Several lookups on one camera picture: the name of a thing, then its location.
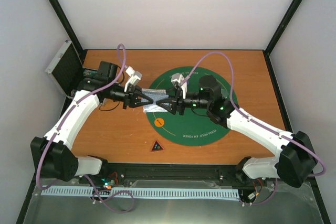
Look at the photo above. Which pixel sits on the left black frame post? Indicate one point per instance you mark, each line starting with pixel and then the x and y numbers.
pixel 66 24

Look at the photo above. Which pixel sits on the light blue cable duct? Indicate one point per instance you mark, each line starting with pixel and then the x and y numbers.
pixel 146 193

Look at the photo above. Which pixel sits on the blue playing card deck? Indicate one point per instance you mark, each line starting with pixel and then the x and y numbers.
pixel 155 95

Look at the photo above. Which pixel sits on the far poker chip stack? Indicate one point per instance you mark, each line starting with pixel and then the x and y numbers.
pixel 89 73

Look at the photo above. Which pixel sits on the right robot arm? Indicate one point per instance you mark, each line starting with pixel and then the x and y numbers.
pixel 293 157

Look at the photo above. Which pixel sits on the right black frame post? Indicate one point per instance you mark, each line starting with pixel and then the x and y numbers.
pixel 289 14

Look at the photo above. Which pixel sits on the black frame post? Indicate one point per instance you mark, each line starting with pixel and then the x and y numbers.
pixel 66 24
pixel 289 14

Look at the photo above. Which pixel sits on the aluminium poker chip case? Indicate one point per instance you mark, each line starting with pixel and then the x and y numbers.
pixel 66 70

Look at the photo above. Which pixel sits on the orange small blind button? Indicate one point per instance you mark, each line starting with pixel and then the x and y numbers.
pixel 159 122

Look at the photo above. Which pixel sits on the round green poker mat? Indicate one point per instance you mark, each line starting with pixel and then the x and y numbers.
pixel 188 129

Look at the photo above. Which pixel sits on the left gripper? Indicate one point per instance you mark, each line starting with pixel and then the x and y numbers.
pixel 131 98

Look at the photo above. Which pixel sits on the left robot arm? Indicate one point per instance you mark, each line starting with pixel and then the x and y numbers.
pixel 52 153

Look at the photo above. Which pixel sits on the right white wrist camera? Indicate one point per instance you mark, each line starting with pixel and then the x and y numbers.
pixel 177 81

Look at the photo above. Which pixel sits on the red black triangular all-in marker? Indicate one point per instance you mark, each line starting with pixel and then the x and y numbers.
pixel 157 146

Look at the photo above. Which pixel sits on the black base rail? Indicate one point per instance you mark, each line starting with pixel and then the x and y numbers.
pixel 173 175

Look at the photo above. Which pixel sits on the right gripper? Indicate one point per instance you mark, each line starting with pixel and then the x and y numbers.
pixel 178 98

